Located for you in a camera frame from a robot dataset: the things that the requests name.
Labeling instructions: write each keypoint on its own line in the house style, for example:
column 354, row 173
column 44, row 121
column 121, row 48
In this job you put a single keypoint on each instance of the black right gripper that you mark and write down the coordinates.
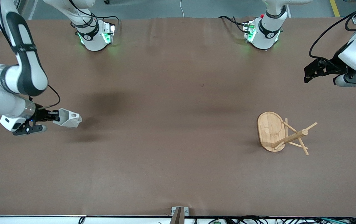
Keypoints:
column 42, row 115

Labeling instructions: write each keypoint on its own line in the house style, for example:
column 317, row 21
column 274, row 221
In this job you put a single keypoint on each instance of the small green circuit board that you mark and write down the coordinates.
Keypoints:
column 217, row 221

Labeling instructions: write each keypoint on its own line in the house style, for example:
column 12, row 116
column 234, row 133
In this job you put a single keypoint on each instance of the grey metal camera mount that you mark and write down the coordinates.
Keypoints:
column 178, row 215

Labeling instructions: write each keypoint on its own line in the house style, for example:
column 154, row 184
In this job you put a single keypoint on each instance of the wooden cup rack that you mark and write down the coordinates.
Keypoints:
column 269, row 130

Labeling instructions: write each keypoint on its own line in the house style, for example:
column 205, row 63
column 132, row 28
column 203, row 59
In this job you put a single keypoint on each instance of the aluminium frame profile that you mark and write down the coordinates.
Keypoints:
column 20, row 7

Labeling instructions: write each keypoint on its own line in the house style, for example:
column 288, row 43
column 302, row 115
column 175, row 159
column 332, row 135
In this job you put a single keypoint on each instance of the brown table cover sheet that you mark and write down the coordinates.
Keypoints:
column 165, row 140

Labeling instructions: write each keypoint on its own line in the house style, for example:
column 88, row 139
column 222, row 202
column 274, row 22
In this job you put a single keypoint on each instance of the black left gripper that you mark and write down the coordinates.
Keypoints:
column 333, row 66

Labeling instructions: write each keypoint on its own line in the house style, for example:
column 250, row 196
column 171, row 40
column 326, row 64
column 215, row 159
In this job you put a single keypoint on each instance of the white faceted cup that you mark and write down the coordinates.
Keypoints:
column 70, row 119

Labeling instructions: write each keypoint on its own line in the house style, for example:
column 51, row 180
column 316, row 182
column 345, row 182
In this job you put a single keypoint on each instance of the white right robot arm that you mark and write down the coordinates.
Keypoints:
column 25, row 71

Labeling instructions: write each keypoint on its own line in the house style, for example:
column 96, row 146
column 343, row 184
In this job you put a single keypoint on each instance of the white table edge rail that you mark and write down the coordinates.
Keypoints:
column 25, row 221

